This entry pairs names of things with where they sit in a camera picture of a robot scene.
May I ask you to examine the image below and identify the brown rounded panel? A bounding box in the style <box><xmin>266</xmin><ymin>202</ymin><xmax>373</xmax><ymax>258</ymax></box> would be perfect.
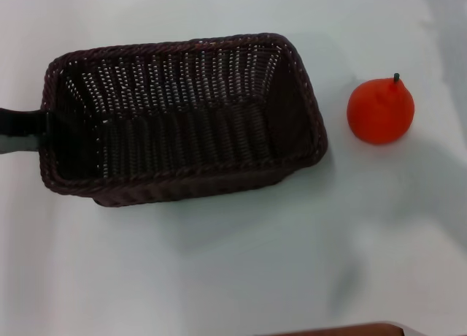
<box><xmin>255</xmin><ymin>322</ymin><xmax>405</xmax><ymax>336</ymax></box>

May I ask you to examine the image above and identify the black woven rectangular basket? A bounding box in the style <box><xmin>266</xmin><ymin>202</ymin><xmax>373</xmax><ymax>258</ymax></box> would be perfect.
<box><xmin>36</xmin><ymin>31</ymin><xmax>328</xmax><ymax>208</ymax></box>

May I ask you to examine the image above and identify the orange-red pear-shaped toy fruit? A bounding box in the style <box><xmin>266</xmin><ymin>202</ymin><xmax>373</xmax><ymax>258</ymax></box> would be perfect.
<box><xmin>347</xmin><ymin>72</ymin><xmax>416</xmax><ymax>145</ymax></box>

